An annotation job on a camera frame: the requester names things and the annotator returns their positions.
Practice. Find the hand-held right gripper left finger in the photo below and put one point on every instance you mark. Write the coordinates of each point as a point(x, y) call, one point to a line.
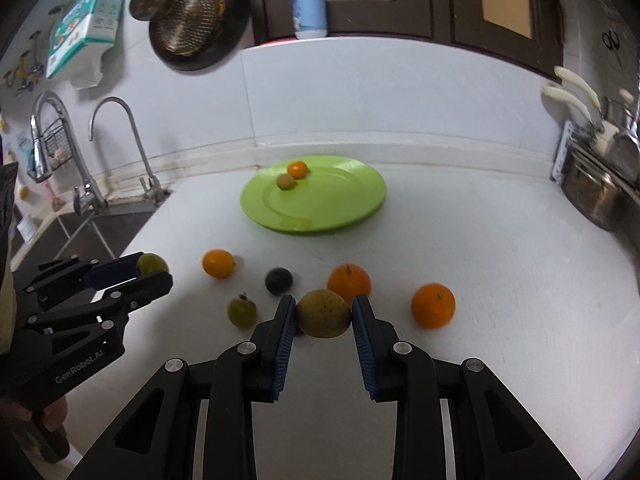
point(281, 355)

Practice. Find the dark purple plum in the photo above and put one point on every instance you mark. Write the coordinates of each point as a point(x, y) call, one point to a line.
point(278, 280)

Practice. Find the white plastic bag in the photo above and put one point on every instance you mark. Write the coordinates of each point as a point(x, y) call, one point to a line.
point(89, 67)

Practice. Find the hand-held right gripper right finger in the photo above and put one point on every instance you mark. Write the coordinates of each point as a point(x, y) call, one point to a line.
point(365, 355)

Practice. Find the yellow-brown round fruit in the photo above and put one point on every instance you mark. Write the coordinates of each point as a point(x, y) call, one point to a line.
point(322, 313)

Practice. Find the tissue pack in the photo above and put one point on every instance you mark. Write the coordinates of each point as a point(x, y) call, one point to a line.
point(85, 20)

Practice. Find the brass strainer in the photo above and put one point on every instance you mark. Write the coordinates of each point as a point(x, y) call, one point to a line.
point(192, 17)

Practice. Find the chrome pull-down faucet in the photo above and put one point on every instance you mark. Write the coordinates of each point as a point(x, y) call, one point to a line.
point(75, 155)

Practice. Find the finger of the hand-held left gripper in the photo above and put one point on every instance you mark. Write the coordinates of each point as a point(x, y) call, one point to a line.
point(145, 287)
point(115, 268)

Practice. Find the kitchen sink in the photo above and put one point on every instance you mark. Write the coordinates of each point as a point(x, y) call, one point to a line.
point(90, 232)

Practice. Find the person's left hand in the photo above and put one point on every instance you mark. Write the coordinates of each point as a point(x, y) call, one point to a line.
point(56, 412)

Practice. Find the large orange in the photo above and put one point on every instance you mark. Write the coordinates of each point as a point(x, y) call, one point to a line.
point(433, 306)
point(349, 280)

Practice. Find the medium orange tangerine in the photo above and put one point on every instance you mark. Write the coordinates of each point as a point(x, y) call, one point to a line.
point(218, 264)

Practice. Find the white bottle with blue label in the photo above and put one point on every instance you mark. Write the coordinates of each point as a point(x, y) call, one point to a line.
point(308, 5)

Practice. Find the steel pot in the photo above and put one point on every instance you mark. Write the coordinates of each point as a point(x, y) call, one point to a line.
point(592, 190)

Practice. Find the yellow bicycle ornament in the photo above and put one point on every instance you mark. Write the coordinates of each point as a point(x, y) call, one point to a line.
point(22, 67)

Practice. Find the scissors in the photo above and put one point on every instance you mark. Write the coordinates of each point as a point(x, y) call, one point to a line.
point(612, 45)

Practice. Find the green plum with stem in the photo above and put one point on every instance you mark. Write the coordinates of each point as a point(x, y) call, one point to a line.
point(242, 312)

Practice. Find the green plate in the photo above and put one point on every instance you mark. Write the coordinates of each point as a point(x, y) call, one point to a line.
point(340, 195)

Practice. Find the blue and white utensil rack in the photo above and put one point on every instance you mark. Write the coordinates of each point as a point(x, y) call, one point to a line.
point(561, 152)

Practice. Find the black frying pan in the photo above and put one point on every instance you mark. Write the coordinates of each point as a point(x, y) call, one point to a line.
point(235, 25)

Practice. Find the small brownish green fruit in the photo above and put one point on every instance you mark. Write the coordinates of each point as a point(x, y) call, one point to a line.
point(286, 182)

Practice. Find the slim chrome faucet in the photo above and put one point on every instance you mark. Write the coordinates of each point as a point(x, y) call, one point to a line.
point(132, 130)

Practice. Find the small orange kumquat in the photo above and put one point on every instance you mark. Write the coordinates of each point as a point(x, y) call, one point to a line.
point(298, 169)

